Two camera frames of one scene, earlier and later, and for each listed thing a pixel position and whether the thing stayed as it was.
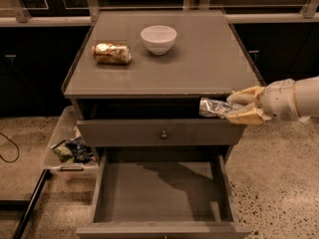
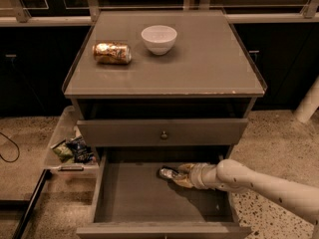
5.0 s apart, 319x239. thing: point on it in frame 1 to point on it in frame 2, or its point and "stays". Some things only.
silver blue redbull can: (213, 108) to (168, 173)
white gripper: (278, 100) to (198, 175)
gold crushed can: (112, 53) stays
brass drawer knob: (163, 135) stays
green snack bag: (64, 152) stays
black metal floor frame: (26, 205) stays
